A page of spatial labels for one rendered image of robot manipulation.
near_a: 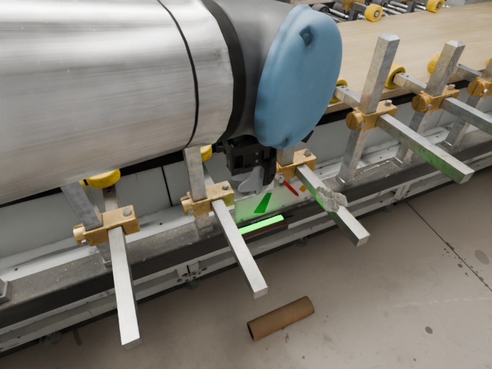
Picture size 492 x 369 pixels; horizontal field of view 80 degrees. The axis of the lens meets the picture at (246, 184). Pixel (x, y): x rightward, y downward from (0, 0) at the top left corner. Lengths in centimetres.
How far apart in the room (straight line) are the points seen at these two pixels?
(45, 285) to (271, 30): 83
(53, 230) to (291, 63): 97
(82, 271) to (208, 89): 77
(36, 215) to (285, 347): 107
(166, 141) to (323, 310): 143
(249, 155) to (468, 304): 154
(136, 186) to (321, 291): 103
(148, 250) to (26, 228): 37
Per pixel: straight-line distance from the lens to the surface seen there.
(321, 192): 75
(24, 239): 110
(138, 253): 87
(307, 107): 21
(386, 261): 179
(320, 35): 19
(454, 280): 189
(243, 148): 45
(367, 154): 134
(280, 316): 142
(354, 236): 70
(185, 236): 87
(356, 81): 124
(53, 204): 100
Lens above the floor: 138
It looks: 44 degrees down
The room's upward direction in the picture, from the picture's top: straight up
